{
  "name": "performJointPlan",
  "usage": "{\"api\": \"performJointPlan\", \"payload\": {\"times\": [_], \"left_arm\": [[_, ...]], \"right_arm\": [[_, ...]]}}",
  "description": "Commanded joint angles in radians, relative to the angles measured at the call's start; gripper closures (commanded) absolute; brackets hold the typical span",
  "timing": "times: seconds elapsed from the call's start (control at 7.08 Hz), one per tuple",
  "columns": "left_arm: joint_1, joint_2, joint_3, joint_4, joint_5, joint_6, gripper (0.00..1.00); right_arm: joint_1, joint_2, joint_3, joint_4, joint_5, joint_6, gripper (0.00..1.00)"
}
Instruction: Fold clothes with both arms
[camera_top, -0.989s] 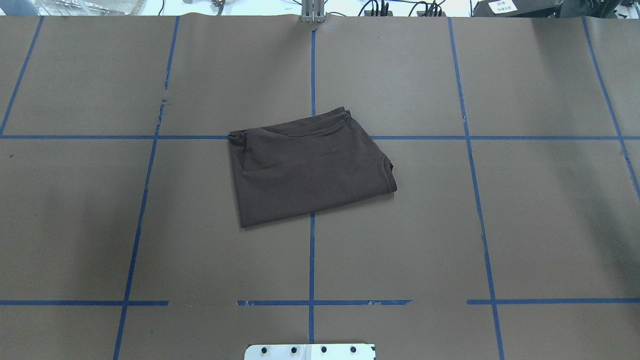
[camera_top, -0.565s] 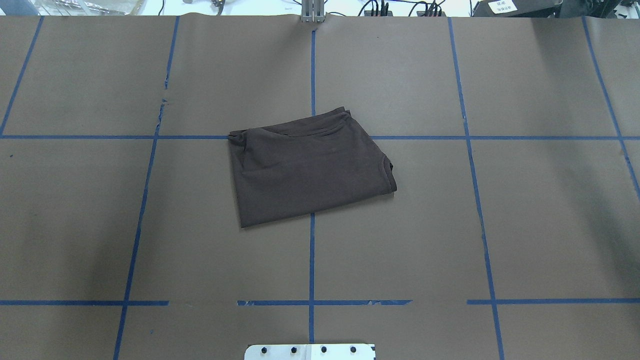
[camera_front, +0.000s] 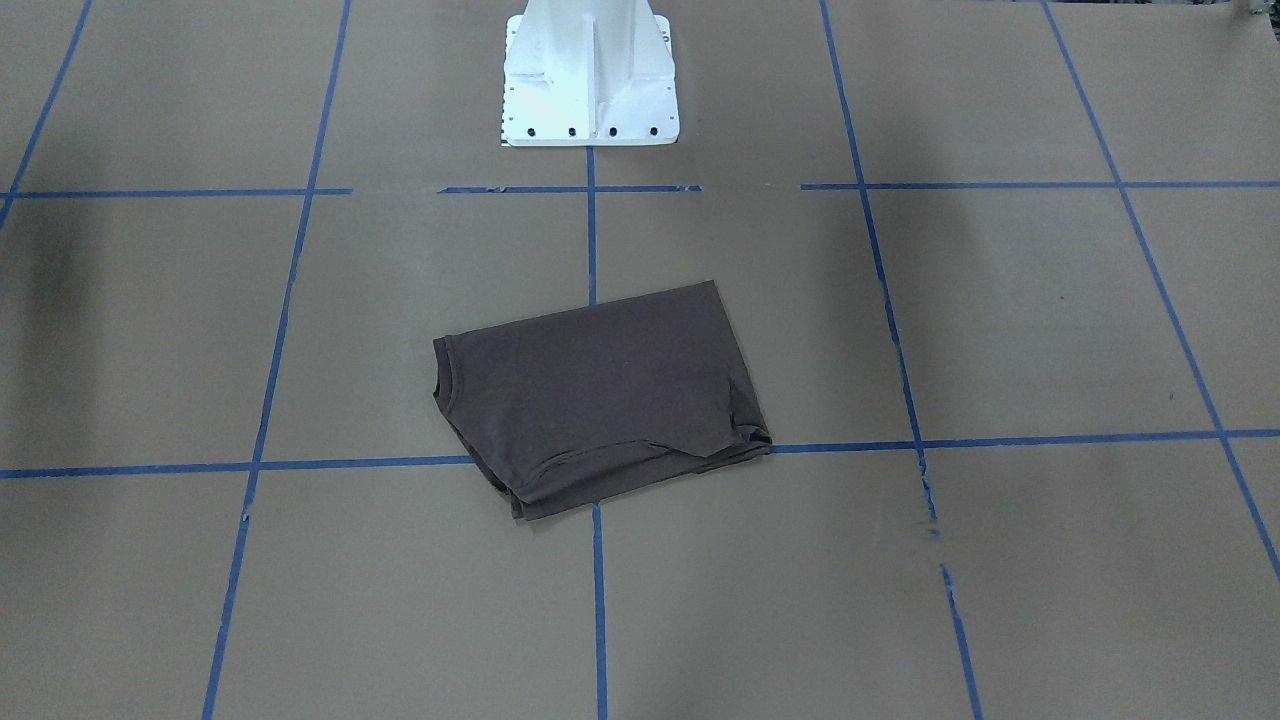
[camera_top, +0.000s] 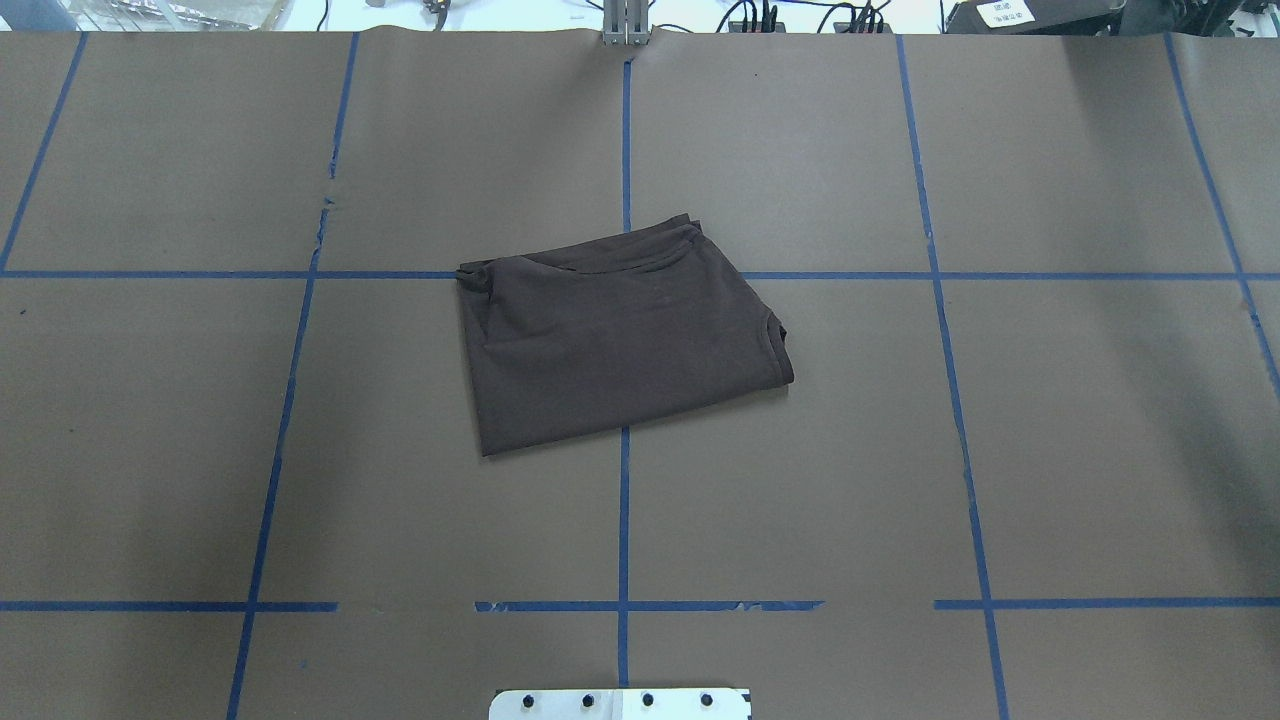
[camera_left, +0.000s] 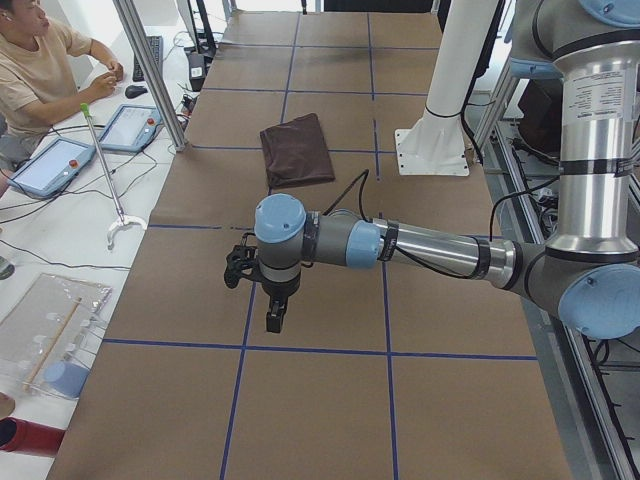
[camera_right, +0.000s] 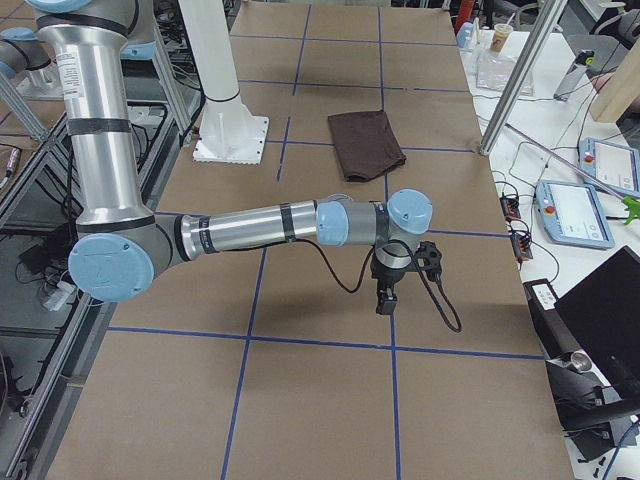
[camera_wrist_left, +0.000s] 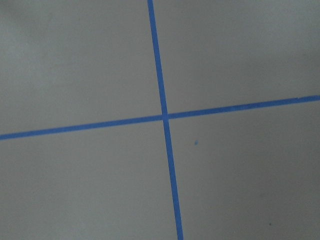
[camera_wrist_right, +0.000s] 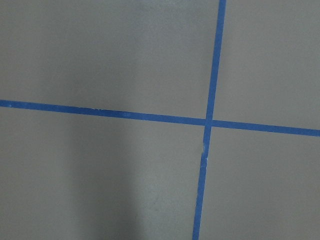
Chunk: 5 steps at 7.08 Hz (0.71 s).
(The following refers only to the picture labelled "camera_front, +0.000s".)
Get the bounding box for dark brown t-shirt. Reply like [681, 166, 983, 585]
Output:
[433, 281, 773, 521]

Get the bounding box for brown paper table cover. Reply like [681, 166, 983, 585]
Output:
[3, 1, 1277, 719]

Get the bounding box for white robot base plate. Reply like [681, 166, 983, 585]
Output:
[500, 1, 681, 147]

